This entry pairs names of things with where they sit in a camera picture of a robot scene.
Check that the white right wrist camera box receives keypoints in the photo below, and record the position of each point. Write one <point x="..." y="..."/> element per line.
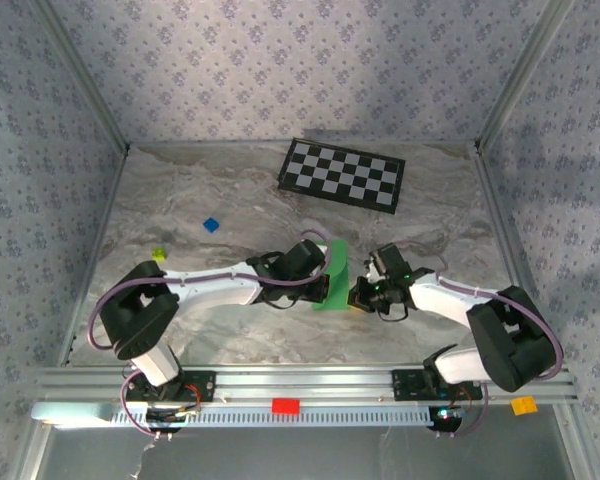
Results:
<point x="375" y="270"/>

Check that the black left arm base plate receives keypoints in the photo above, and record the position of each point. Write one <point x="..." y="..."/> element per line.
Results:
<point x="205" y="385"/>

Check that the black white checkerboard board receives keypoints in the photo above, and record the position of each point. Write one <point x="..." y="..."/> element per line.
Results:
<point x="340" y="175"/>

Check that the aluminium frame bar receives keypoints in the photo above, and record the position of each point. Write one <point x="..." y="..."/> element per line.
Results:
<point x="105" y="225"/>
<point x="205" y="144"/>
<point x="497" y="210"/>

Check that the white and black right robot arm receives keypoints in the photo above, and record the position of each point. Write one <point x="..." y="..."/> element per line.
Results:
<point x="500" y="330"/>

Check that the red toy brick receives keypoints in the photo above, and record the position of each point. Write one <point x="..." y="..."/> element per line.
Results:
<point x="285" y="406"/>

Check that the small yellow-green block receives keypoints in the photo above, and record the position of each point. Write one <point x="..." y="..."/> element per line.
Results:
<point x="159" y="253"/>

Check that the orange toy brick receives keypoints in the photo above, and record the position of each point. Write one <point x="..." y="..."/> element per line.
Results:
<point x="524" y="406"/>

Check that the aluminium mounting rail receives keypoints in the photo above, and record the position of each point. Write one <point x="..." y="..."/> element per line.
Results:
<point x="305" y="382"/>

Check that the aluminium frame post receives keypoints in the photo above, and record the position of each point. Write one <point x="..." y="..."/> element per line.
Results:
<point x="85" y="75"/>
<point x="521" y="75"/>

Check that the small blue block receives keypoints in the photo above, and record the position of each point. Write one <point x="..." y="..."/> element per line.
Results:
<point x="211" y="225"/>

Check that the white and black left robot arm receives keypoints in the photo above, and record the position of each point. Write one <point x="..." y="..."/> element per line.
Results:
<point x="205" y="287"/>

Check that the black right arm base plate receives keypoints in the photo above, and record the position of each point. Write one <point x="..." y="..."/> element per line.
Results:
<point x="405" y="385"/>

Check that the circuit board with LEDs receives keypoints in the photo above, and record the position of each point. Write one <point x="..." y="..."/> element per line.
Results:
<point x="447" y="414"/>

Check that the green paper sheet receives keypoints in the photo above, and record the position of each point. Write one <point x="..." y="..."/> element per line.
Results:
<point x="337" y="265"/>

